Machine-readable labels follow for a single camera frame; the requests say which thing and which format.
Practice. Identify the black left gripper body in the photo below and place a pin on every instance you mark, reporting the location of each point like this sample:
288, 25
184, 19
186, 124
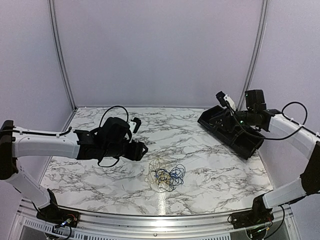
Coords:
115, 150

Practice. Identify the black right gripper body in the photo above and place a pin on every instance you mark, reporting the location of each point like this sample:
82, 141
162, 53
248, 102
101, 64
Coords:
229, 125

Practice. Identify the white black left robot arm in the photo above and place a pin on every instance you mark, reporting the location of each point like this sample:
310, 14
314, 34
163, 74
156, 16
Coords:
18, 142

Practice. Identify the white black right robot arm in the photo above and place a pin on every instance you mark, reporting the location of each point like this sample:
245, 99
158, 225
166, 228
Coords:
275, 126

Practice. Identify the black compartment tray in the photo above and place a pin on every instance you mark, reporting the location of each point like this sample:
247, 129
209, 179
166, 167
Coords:
244, 141

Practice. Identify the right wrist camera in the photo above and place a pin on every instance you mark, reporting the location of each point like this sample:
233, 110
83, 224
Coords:
225, 100

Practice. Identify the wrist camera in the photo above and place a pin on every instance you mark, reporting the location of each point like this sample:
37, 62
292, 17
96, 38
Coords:
225, 100
134, 125

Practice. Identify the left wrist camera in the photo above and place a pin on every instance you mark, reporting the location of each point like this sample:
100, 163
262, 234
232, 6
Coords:
134, 125

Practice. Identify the aluminium right corner post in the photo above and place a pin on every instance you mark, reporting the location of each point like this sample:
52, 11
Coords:
256, 51

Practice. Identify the aluminium corner post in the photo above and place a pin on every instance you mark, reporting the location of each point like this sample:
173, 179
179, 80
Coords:
256, 51
60, 55

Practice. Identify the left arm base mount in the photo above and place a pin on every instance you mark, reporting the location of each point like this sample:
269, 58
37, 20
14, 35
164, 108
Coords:
56, 215

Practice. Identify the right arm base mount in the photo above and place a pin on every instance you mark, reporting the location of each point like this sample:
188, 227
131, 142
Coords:
257, 215

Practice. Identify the aluminium front table frame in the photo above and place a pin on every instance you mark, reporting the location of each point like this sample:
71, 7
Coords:
108, 226

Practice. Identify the aluminium left corner post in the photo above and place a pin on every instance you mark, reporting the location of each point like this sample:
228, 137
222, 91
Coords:
60, 55

